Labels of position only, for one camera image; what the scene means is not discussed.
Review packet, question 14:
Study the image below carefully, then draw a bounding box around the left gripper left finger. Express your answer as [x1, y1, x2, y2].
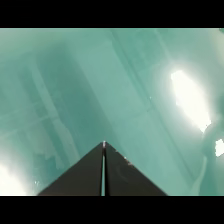
[37, 141, 104, 197]

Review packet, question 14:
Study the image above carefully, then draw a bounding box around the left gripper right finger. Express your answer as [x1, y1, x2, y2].
[104, 141, 168, 197]

